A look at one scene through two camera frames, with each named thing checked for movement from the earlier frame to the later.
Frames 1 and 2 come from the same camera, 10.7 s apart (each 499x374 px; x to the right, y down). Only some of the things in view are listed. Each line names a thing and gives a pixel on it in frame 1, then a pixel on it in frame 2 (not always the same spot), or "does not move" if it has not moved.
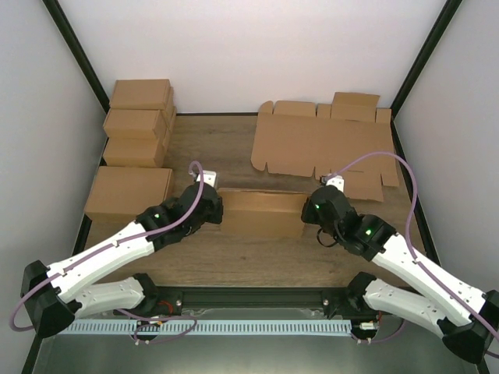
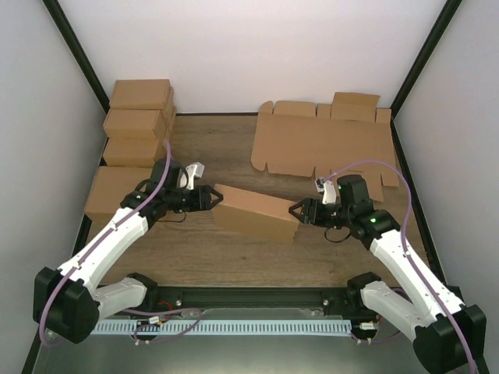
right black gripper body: [309, 217] does not move
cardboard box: [143, 94] does not move
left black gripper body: [216, 218] -> [194, 204]
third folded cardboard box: [136, 152] does not move
